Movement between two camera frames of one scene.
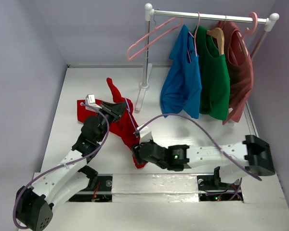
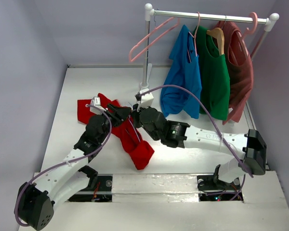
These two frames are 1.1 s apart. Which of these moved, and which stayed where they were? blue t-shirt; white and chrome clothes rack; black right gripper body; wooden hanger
Moved: black right gripper body
Stayed: blue t-shirt; white and chrome clothes rack; wooden hanger
